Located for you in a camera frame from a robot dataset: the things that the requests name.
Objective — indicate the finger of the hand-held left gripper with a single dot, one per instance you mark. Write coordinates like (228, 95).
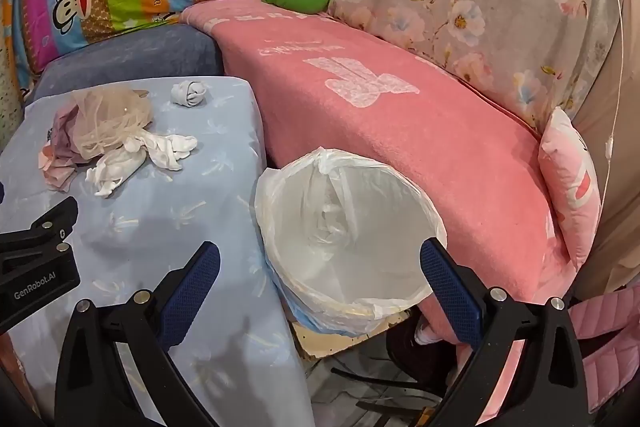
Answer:
(47, 219)

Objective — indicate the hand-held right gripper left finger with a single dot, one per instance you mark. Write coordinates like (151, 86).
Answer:
(195, 289)

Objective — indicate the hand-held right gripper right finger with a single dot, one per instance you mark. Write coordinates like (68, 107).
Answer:
(450, 292)

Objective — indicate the light blue trash bin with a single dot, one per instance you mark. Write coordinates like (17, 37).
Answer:
(310, 312)

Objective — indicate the beige mesh net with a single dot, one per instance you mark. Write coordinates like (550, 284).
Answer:
(110, 117)

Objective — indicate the white-lined laundry basket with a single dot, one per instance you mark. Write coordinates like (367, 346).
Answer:
(350, 217)

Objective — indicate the pile of beige and white clothes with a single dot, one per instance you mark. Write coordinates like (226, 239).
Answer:
(165, 149)

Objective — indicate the cardboard piece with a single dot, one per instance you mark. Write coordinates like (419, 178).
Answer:
(320, 339)

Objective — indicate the pink pillow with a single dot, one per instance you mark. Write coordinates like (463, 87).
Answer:
(570, 187)

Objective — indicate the pink quilted cloth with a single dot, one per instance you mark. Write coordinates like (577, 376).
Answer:
(605, 347)

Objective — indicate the pink blanket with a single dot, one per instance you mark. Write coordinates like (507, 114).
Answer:
(400, 122)

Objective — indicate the grey-blue cushion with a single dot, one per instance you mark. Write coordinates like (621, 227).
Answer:
(135, 57)

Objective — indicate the white rolled sock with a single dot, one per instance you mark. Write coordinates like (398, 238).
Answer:
(189, 93)

